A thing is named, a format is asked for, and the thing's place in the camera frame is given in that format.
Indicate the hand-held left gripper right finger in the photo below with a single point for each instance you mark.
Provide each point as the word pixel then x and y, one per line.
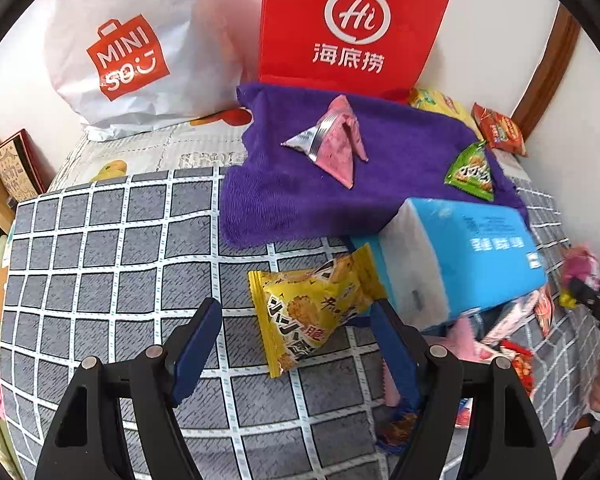
pixel 395 355

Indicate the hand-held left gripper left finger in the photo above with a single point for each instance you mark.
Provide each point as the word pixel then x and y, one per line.
pixel 200 350

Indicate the magenta snack packet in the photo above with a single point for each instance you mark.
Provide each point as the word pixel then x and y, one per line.
pixel 580 265

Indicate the red snack packet gold print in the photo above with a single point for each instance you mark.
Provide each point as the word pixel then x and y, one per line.
pixel 517 365

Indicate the yellow snack packet black print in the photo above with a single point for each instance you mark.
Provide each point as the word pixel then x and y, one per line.
pixel 300 310

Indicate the small orange-red snack packet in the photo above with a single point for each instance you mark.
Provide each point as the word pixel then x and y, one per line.
pixel 545 310

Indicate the blue purple snack wrapper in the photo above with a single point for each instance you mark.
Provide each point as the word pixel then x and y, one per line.
pixel 397 425

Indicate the pale pink snack packet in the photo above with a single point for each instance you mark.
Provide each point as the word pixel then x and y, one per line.
pixel 480 340

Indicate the grey grid bed sheet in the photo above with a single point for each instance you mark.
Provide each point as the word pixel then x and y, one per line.
pixel 105 260

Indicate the blue tissue pack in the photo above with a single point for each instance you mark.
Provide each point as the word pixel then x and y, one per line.
pixel 460 240

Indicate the purple towel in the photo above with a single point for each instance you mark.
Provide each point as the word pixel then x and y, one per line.
pixel 280 200

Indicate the green triangular snack packet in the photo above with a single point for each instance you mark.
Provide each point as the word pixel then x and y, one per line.
pixel 472 172

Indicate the red chips bag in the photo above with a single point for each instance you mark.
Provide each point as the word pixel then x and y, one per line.
pixel 500 130

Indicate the white fruit-print sheet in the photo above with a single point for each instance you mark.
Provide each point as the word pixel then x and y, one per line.
pixel 180 145

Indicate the pink triangular snack packet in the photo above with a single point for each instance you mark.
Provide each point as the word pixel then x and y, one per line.
pixel 337 155

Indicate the yellow chips bag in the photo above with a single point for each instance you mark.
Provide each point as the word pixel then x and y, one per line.
pixel 445 105

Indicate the decorated brown box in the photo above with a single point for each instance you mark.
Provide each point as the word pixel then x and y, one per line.
pixel 15 170

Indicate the white plastic shopping bag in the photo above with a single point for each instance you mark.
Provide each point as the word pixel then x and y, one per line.
pixel 145 20

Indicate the red paper bag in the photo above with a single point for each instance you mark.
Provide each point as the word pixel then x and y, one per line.
pixel 290 20

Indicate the brown wooden door frame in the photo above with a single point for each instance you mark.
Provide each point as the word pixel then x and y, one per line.
pixel 550 70

